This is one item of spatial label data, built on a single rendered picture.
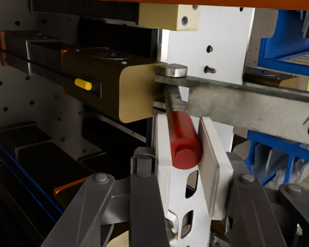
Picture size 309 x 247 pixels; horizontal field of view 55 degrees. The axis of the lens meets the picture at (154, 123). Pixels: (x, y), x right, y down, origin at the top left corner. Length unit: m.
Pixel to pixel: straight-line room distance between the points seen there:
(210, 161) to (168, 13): 0.19
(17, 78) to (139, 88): 0.36
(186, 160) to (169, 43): 0.24
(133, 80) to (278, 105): 0.13
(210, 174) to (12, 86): 0.51
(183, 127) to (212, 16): 0.28
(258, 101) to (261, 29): 0.35
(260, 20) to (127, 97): 0.38
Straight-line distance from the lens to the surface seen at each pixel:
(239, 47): 0.53
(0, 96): 0.62
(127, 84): 0.29
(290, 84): 0.63
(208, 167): 0.16
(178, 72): 0.30
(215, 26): 0.46
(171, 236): 0.36
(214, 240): 0.73
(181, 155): 0.18
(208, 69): 0.46
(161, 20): 0.32
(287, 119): 0.28
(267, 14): 0.63
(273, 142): 2.47
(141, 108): 0.31
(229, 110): 0.29
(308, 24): 2.49
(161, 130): 0.17
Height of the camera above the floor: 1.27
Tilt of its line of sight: 42 degrees down
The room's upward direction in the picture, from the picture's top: 114 degrees clockwise
